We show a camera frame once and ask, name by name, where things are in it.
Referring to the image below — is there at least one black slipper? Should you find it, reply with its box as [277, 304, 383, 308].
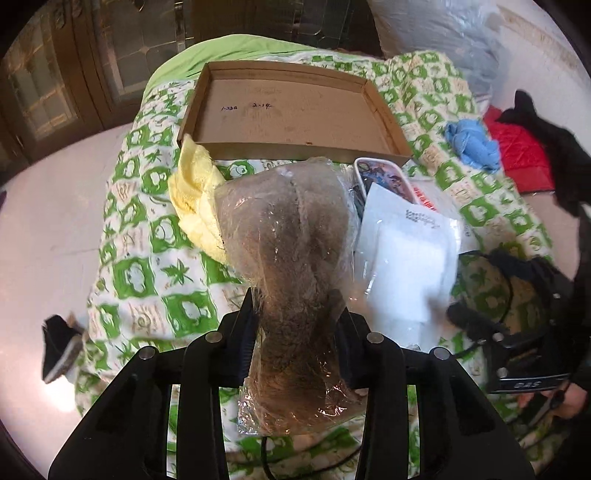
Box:
[42, 315, 82, 384]

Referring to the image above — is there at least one white pad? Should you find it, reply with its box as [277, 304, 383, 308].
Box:
[351, 185, 461, 351]

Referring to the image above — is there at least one black cable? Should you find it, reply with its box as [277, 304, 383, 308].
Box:
[259, 248, 518, 480]

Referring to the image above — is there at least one shallow cardboard box tray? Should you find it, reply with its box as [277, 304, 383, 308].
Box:
[178, 61, 412, 166]

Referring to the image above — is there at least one white packet with red text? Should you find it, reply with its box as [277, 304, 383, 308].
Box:
[410, 179, 480, 254]

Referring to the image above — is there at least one brown fuzzy item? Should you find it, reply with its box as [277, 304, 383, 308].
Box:
[214, 157, 365, 436]

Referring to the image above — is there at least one person's right hand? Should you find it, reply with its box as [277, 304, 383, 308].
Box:
[518, 382, 588, 419]

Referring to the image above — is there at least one green patterned quilt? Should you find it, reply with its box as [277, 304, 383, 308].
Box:
[73, 32, 574, 480]

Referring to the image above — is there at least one black cloth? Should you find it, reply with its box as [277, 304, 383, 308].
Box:
[498, 90, 590, 218]

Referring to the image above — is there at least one blue towel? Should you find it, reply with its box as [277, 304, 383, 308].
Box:
[444, 119, 501, 173]

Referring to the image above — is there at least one yellow towel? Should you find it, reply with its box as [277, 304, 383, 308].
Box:
[167, 134, 228, 264]

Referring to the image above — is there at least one wooden glass door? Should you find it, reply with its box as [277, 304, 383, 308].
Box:
[1, 1, 194, 161]

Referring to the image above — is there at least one large grey plastic bag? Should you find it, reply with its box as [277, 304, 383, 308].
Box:
[369, 0, 503, 97]

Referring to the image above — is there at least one cartoon print zip pouch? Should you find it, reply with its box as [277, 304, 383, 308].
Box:
[353, 157, 418, 218]

